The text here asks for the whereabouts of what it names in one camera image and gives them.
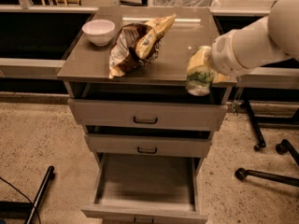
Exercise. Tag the black wheeled base legs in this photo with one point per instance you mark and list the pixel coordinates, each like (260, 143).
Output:
(283, 147)

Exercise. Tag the brown yellow chip bag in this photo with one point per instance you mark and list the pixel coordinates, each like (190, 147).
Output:
(137, 45)

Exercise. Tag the bottom grey drawer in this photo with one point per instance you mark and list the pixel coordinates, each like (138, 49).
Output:
(146, 189)

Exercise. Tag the black stand leg left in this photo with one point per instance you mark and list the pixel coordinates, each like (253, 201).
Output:
(43, 188)

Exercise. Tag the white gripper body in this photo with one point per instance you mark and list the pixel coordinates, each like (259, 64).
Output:
(222, 54)

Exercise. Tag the middle grey drawer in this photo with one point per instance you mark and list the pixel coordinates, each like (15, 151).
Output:
(147, 145)

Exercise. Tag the top grey drawer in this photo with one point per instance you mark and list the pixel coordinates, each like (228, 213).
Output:
(148, 115)

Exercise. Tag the grey drawer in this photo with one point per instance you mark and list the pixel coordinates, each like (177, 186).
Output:
(148, 115)
(147, 145)
(146, 189)

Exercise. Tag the white bowl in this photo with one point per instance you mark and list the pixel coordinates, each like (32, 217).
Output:
(99, 32)

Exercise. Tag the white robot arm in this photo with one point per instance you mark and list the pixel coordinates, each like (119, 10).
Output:
(271, 39)

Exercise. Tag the green can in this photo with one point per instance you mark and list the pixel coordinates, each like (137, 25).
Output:
(199, 83)

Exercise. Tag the grey metal railing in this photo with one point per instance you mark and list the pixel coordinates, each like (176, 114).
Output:
(263, 77)

